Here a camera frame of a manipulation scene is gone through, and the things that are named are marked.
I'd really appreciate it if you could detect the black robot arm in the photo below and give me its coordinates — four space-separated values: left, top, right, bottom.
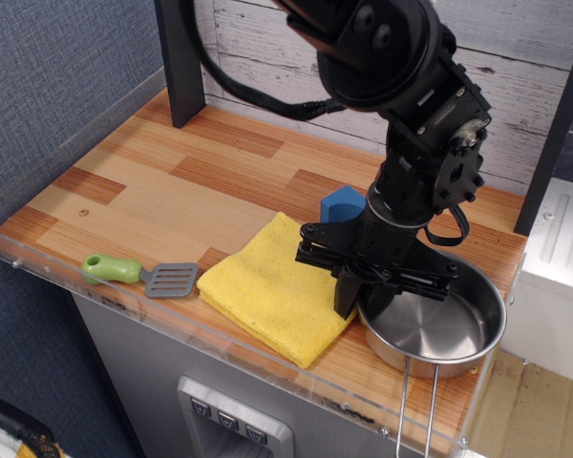
283 1 491 317

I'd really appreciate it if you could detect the clear acrylic table guard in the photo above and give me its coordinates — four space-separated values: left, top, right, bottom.
0 66 526 452

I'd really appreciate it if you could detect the silver dispenser button panel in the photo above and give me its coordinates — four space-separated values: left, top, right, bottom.
177 376 295 458

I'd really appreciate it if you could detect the black right post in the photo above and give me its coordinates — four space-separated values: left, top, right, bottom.
514 65 573 236

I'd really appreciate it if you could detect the green handled grey spatula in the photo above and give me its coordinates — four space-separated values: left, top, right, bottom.
81 253 199 299

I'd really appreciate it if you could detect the blue arch block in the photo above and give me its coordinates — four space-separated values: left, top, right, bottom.
320 186 366 223

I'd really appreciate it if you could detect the yellow folded cloth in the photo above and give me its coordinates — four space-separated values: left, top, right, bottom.
197 212 354 369

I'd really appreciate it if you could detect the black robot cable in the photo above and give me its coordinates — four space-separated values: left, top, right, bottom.
179 0 470 248

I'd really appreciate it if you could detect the silver metal pan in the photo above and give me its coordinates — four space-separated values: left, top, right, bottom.
357 253 507 457

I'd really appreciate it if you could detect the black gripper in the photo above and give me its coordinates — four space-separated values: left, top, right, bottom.
296 207 461 320

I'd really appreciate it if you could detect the grey toy fridge cabinet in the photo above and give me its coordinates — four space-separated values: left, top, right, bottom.
70 291 459 458

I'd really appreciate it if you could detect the black post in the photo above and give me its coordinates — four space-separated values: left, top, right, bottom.
154 0 206 128
514 65 573 236

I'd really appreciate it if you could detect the white toy sink unit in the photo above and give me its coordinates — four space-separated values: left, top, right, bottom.
501 178 573 380

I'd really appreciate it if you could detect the black left post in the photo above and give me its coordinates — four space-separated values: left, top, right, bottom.
154 0 206 128

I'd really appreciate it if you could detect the yellow black object bottom left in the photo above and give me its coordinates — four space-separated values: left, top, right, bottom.
0 412 66 458

